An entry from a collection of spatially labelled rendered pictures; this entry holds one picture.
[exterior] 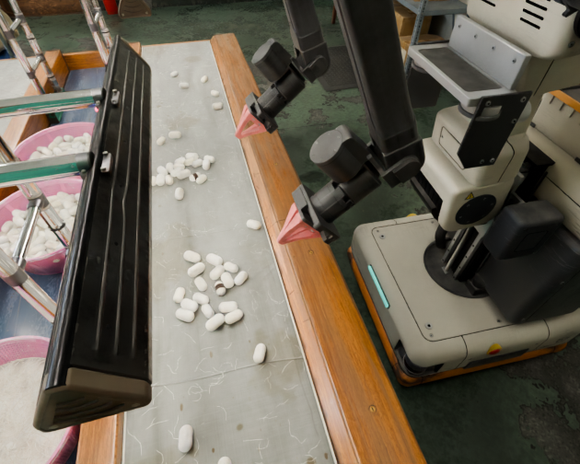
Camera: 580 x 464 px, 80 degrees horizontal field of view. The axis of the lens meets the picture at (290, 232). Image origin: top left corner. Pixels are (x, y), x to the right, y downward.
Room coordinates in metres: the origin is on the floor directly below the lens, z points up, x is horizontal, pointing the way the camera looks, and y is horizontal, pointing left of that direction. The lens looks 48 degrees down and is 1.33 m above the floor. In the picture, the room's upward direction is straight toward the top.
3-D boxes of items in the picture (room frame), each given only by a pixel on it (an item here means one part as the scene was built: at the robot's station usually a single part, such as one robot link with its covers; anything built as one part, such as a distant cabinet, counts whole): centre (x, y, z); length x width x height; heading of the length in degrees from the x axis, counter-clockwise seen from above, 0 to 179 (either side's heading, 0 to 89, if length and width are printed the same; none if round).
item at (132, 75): (0.37, 0.23, 1.08); 0.62 x 0.08 x 0.07; 15
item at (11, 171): (0.35, 0.30, 0.90); 0.20 x 0.19 x 0.45; 15
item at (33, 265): (0.56, 0.57, 0.72); 0.27 x 0.27 x 0.10
